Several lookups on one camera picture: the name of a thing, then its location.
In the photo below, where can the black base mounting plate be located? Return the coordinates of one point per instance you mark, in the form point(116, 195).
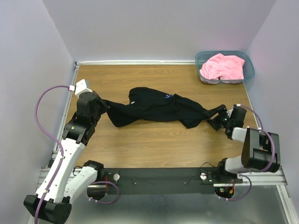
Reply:
point(163, 181)

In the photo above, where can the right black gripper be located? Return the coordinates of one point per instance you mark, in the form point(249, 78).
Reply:
point(218, 109)

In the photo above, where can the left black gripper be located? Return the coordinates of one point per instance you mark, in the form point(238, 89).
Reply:
point(104, 107)

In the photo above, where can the teal plastic bin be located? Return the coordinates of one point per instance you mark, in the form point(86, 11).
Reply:
point(248, 69)

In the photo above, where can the pink t shirt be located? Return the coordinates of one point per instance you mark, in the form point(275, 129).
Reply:
point(221, 67)

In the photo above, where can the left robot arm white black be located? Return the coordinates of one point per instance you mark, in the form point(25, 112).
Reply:
point(53, 200)

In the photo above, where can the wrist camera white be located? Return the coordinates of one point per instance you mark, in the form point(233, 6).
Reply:
point(230, 111)
point(80, 87)

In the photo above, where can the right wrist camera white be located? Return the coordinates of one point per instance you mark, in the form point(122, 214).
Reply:
point(230, 111)

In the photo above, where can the black t shirt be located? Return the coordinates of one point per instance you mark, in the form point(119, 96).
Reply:
point(153, 105)

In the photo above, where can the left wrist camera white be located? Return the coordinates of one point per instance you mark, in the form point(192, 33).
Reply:
point(80, 87)

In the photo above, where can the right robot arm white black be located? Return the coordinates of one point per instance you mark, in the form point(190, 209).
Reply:
point(260, 151)

